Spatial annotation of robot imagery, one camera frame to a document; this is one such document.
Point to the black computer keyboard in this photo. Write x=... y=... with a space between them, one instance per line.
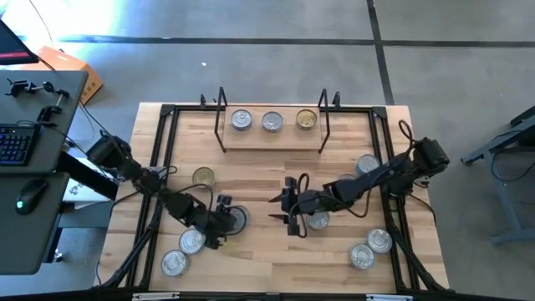
x=14 y=146

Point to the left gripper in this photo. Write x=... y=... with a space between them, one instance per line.
x=215 y=223

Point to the black desk support beam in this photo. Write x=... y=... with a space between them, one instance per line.
x=83 y=175

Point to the white frame bracket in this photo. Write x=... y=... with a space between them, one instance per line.
x=155 y=296
x=388 y=297

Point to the metal desk caster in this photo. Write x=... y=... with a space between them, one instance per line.
x=58 y=256

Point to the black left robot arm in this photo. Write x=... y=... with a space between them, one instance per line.
x=125 y=163

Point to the grey-blue metal desk frame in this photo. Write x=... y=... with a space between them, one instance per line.
x=513 y=237

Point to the dark grey desk top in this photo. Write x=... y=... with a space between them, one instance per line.
x=29 y=242

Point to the black desk monitor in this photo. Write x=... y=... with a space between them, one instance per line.
x=14 y=46

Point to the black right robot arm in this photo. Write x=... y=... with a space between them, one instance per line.
x=376 y=177

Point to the orange cardboard box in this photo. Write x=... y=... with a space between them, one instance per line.
x=71 y=64

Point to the small black frame post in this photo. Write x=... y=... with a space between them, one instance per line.
x=203 y=101
x=337 y=101

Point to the black desk clamp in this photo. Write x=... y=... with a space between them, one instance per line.
x=49 y=113
x=48 y=87

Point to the black computer mouse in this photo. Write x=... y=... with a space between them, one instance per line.
x=31 y=196

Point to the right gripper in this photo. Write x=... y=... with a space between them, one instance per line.
x=299 y=205

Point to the light grey desk top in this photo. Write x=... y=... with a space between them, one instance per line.
x=21 y=110

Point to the white printed carton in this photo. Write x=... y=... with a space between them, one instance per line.
x=77 y=192

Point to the gold-lid tuna can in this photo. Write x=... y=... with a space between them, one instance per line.
x=203 y=176
x=306 y=119

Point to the wooden shelf with black legs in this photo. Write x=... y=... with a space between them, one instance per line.
x=271 y=140

